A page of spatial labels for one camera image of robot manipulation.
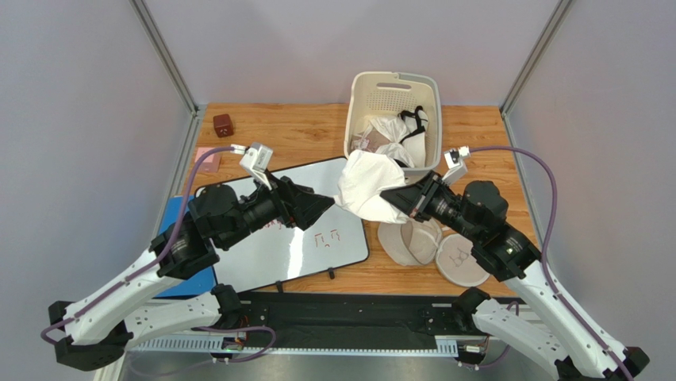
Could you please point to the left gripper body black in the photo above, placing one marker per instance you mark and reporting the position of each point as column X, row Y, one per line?
column 279, row 207

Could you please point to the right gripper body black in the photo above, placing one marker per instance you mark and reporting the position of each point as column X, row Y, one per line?
column 423, row 196

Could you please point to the white mesh laundry bag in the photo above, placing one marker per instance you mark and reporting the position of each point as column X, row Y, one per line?
column 416, row 244

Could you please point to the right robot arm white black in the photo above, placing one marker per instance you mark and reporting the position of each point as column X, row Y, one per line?
column 573, row 346

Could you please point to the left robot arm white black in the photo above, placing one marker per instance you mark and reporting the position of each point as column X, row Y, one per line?
column 99, row 329

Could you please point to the black and white bra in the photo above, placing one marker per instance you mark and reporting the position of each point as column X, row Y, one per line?
column 414, row 132

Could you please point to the cream plastic laundry basket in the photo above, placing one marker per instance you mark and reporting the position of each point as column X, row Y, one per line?
column 386, row 94

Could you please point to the white garment in basket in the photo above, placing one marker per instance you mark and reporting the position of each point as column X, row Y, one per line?
column 392, row 137

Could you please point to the pink cube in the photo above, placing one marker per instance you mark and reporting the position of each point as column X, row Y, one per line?
column 211, row 163

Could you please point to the brown cube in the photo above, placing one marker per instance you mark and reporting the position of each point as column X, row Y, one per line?
column 223, row 125

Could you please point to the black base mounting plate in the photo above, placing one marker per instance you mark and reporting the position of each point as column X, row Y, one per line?
column 350, row 321

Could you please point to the blue folder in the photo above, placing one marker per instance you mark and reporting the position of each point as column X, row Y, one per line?
column 199, row 283

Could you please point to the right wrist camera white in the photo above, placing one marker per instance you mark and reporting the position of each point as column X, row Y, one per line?
column 456, row 167

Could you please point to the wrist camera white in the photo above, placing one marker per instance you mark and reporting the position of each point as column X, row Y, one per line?
column 456, row 167
column 255, row 161

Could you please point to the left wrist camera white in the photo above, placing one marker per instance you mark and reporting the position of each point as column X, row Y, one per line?
column 255, row 161

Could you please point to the aluminium rail frame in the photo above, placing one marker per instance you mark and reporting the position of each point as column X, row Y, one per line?
column 247, row 343

